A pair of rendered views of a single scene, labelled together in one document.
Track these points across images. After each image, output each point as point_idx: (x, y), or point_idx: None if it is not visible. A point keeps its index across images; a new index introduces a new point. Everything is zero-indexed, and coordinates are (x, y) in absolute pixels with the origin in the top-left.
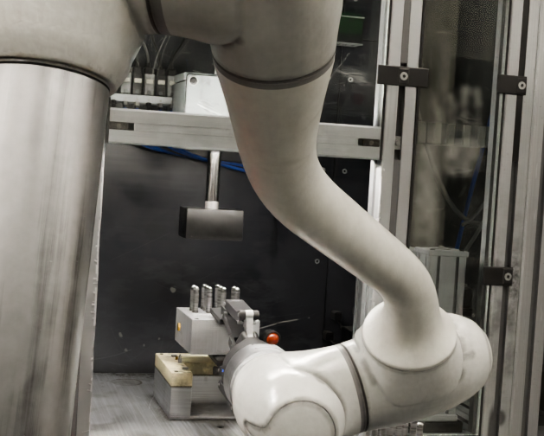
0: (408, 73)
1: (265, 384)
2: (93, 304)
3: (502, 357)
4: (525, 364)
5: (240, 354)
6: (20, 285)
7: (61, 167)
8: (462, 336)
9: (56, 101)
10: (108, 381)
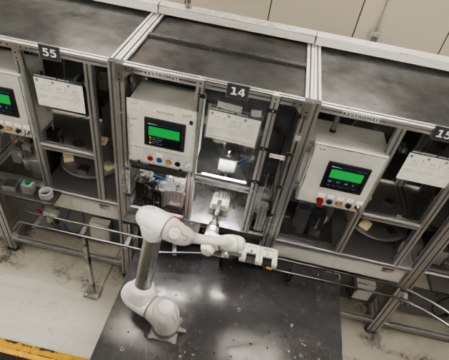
0: (256, 181)
1: None
2: (190, 203)
3: (270, 226)
4: (275, 228)
5: (208, 226)
6: (145, 263)
7: (151, 252)
8: (238, 245)
9: (150, 246)
10: (208, 188)
